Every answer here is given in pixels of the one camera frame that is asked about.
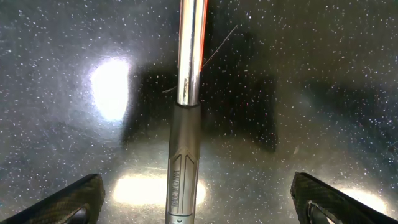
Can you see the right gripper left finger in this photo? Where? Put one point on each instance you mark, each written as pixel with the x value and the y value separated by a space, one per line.
pixel 81 199

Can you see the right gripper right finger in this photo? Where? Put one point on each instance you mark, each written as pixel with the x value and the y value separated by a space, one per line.
pixel 317 196

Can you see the hammer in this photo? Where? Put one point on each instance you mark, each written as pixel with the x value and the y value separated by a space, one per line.
pixel 185 140

